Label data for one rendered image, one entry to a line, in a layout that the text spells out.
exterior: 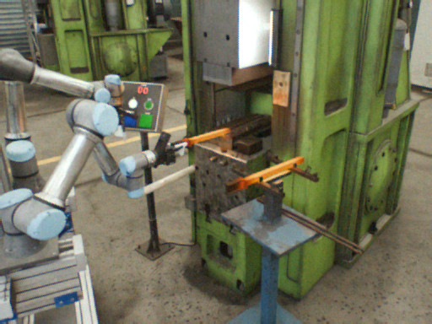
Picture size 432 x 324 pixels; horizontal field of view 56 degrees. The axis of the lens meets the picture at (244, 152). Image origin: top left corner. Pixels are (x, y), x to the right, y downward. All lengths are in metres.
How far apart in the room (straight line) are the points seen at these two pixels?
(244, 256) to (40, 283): 1.09
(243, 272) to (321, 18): 1.45
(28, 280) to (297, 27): 1.54
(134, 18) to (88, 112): 5.51
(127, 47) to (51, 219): 5.59
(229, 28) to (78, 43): 5.06
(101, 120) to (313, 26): 1.00
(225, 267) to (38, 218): 1.33
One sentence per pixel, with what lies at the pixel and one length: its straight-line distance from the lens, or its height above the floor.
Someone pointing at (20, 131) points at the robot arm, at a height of 1.08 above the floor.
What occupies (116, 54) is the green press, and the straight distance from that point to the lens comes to 6.93.
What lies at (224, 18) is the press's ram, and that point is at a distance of 2.04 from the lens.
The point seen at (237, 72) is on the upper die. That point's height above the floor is 1.33.
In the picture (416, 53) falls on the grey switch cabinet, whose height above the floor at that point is 0.61.
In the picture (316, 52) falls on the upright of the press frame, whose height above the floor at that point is 1.46.
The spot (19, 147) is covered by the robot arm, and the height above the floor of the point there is 1.04.
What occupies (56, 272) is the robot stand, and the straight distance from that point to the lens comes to 1.81.
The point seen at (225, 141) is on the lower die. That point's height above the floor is 0.96.
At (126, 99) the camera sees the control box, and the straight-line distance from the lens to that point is 2.50.
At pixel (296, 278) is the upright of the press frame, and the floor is 0.16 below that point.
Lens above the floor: 1.79
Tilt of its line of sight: 24 degrees down
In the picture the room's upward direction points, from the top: 1 degrees clockwise
